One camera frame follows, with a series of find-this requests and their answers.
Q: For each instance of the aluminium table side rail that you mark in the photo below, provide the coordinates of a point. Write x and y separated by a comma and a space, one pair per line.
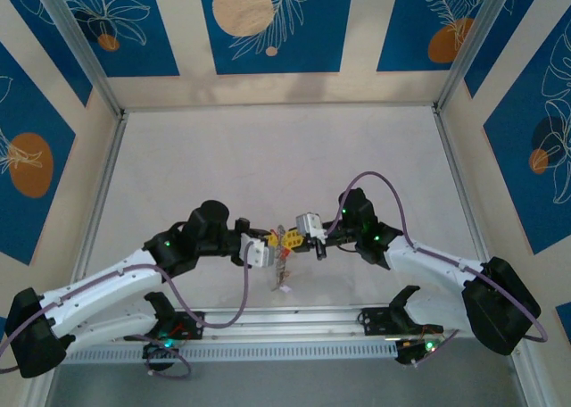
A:
107, 166
455, 157

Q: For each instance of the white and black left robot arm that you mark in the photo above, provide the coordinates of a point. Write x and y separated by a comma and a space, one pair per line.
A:
102, 279

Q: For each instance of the white plastic key tag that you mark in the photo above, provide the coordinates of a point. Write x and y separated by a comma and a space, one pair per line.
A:
283, 288

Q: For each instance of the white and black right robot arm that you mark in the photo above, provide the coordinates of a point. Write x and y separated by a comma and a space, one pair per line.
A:
428, 264

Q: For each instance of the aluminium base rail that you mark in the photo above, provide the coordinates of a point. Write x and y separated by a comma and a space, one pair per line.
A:
290, 320

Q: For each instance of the aluminium frame post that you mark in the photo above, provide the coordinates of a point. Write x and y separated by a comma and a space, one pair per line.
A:
522, 380
474, 45
82, 45

